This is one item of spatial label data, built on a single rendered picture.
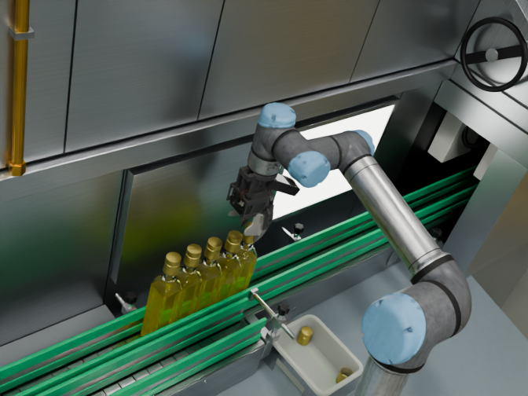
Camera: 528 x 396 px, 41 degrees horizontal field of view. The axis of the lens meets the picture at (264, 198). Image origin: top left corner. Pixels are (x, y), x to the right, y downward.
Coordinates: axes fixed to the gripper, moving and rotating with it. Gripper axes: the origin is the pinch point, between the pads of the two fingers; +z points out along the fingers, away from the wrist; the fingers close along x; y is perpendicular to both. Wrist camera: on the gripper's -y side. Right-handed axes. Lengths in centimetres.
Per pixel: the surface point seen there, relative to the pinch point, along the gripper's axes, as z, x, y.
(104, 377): 22.5, 10.0, 41.0
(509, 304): 119, 0, -191
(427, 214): 23, -3, -79
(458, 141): 9, -17, -102
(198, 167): -13.7, -10.7, 11.4
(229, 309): 19.4, 7.1, 6.3
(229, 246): 1.4, 1.9, 7.3
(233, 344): 23.0, 14.5, 9.0
